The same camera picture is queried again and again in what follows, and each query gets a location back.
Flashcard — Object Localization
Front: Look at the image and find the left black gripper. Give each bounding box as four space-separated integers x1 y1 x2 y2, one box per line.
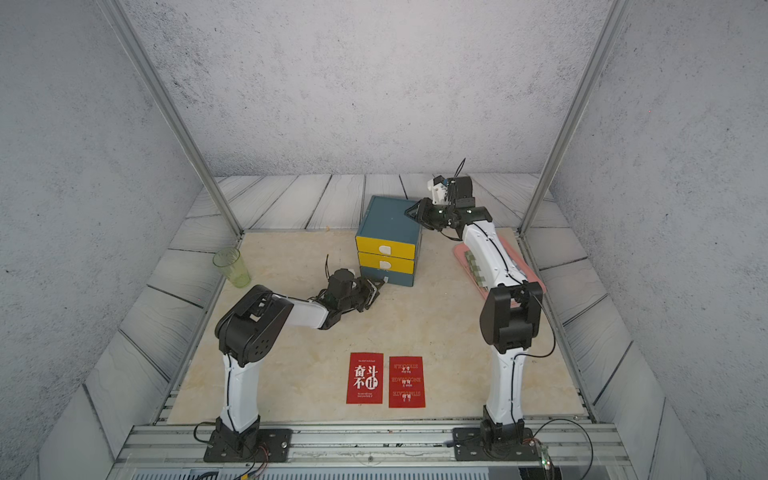
338 275 386 314

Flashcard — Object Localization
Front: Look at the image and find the yellow drawer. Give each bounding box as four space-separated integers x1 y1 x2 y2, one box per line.
358 252 415 275
356 236 417 260

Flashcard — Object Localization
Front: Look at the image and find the teal drawer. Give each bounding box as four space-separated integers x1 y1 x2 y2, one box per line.
361 266 414 287

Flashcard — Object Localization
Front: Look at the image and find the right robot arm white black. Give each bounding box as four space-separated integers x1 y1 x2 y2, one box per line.
405 175 544 456

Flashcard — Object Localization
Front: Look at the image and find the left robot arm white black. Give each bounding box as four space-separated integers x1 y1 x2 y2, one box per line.
215 268 385 440

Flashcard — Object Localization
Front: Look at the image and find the teal drawer cabinet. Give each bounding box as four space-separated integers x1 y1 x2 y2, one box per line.
355 196 421 283

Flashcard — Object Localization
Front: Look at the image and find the pink tray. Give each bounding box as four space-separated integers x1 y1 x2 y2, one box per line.
453 237 547 299

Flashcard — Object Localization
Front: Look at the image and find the green checkered cloth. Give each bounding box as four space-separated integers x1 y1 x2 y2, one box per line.
464 249 528 290

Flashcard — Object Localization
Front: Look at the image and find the green transparent plastic cup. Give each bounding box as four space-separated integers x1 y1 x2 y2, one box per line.
212 247 251 288

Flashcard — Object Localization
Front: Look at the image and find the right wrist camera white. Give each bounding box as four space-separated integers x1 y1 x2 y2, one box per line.
427 175 449 205

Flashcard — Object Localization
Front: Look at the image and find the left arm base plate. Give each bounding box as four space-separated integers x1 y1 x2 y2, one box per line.
203 425 293 465

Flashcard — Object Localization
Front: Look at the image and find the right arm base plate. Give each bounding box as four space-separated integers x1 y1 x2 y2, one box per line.
450 427 540 463

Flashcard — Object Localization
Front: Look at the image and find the aluminium front rail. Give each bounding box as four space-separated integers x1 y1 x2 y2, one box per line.
108 419 636 479

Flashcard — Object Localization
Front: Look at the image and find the right aluminium frame post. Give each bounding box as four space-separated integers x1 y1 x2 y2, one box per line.
518 0 632 237

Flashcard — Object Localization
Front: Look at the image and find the aluminium frame post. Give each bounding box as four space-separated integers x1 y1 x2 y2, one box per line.
98 0 244 238
518 0 632 237

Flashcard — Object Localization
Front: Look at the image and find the left aluminium frame post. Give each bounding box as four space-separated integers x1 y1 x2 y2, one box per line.
98 0 244 238

